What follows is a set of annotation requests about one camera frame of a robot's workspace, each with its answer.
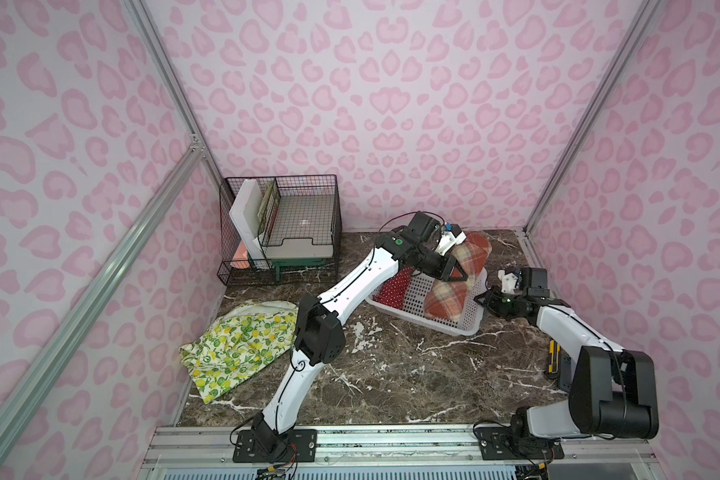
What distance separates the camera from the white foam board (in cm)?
92

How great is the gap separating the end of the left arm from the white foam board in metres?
0.49

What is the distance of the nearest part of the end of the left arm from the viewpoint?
68 centimetres
